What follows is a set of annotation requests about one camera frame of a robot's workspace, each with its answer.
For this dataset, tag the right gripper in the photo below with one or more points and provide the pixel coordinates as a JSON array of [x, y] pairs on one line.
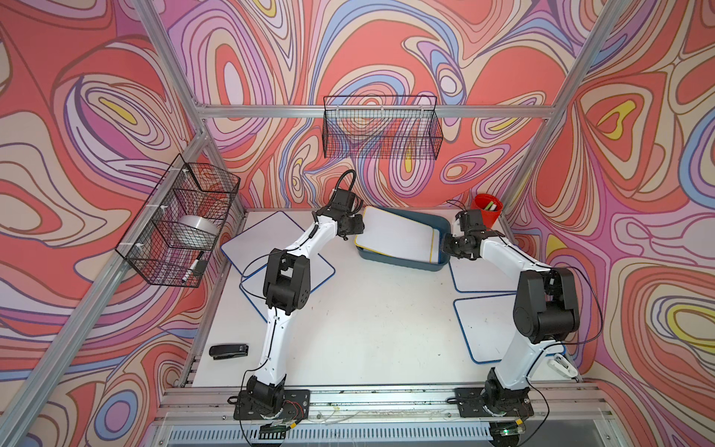
[[447, 247]]

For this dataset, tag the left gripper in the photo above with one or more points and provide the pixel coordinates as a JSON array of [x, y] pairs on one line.
[[358, 224]]

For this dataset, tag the teal plastic storage box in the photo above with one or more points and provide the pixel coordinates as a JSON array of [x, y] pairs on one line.
[[440, 223]]

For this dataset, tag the yellow-framed whiteboard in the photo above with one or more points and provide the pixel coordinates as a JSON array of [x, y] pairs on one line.
[[392, 235]]

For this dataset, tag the blue whiteboard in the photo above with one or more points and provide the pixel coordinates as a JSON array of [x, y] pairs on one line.
[[479, 277], [248, 251], [252, 284], [486, 323]]

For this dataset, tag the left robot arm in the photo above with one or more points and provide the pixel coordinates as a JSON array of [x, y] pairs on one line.
[[287, 288]]

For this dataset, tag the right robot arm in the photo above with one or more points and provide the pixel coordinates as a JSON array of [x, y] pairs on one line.
[[545, 312]]

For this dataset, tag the red plastic cup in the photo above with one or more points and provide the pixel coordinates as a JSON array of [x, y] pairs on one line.
[[489, 218]]

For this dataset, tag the silver tape roll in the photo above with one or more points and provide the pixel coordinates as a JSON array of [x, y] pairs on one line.
[[195, 231]]

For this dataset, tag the white clip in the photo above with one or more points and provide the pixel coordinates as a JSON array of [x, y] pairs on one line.
[[561, 366]]

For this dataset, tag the back wire basket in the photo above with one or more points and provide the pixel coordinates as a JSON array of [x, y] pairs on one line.
[[371, 126]]

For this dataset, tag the wire basket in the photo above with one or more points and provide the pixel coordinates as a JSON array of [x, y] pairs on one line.
[[371, 126], [186, 212]]

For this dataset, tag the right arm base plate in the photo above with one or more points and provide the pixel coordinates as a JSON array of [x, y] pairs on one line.
[[477, 402]]

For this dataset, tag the marker in wire basket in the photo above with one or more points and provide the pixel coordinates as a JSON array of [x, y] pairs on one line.
[[195, 271]]

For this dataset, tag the left wire basket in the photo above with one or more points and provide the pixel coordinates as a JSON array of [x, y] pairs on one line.
[[186, 212]]

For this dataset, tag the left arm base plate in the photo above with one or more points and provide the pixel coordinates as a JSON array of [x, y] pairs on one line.
[[290, 404]]

